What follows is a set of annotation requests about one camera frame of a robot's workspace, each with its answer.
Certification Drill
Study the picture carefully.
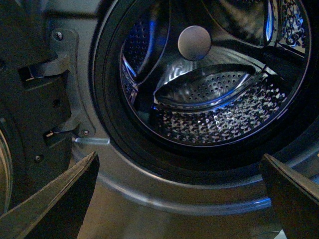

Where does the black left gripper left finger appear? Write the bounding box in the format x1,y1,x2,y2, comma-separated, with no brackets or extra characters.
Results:
0,152,100,239

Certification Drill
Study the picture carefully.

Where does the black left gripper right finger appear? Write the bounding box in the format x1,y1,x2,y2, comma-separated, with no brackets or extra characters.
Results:
260,154,319,239

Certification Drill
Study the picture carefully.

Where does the grey front-load washing machine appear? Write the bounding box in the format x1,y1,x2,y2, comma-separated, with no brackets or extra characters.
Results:
43,0,319,239

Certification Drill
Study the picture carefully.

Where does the black rubber door gasket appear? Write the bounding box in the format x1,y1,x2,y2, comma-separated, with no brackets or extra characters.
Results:
93,0,319,178

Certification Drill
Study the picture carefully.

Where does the dark washer door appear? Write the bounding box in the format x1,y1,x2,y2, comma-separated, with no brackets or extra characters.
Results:
0,0,72,213

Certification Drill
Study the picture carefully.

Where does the steel perforated washer drum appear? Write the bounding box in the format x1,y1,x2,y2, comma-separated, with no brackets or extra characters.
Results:
120,0,312,147

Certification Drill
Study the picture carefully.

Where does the grey metal door hinge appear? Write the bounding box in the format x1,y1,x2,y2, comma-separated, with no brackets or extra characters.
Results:
29,28,96,137

